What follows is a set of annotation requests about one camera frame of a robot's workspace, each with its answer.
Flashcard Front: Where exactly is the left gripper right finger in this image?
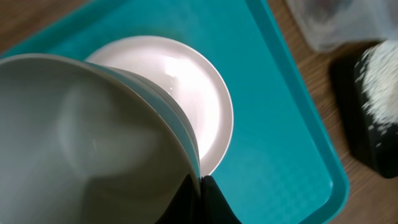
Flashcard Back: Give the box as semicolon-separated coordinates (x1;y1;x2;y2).
201;175;241;224

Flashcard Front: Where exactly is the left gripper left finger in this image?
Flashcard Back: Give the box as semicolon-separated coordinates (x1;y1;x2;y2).
155;175;199;224

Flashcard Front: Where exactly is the large white plate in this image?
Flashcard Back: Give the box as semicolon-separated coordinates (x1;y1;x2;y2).
86;35;234;176

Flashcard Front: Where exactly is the black tray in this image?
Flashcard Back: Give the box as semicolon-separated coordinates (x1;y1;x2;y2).
329;44;397;179

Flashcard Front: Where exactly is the teal serving tray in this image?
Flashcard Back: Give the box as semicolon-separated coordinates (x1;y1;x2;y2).
5;0;349;223

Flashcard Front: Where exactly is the rice pile with food scrap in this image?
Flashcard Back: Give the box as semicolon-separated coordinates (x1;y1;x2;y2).
355;40;397;137

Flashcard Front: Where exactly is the grey bowl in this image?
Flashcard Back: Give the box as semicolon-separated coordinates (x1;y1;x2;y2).
1;54;200;224

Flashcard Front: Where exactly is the clear plastic bin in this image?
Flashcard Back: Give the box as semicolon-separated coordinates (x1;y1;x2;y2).
286;0;397;52

